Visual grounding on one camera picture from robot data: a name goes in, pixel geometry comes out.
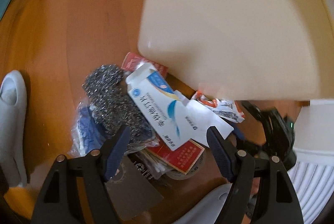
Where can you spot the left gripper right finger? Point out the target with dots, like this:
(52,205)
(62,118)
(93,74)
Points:
(276,201)

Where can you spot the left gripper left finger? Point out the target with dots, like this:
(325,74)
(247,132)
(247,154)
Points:
(58,200)

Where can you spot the white orange wrapper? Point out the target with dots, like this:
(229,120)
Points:
(225,109)

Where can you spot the blue item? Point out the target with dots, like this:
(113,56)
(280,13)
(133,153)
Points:
(86,133)

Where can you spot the red cigarette box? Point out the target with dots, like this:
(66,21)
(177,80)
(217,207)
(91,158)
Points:
(181,159)

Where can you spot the white blue medicine box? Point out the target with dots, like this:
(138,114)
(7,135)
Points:
(175,119)

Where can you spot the cotton swabs bag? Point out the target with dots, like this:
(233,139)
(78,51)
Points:
(156,166)

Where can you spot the steel wool scrubber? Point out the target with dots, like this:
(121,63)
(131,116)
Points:
(112,107)

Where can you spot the dark brown card sleeve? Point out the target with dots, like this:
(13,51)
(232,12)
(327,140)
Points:
(131,190)

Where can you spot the white striped bedding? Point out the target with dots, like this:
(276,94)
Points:
(312,176)

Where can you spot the grey slipper right foot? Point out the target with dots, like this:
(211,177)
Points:
(208,208)

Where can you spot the grey slipper foot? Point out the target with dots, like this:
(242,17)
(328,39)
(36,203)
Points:
(208,208)
(13,111)

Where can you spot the grey slipper left foot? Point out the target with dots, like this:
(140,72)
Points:
(13,111)

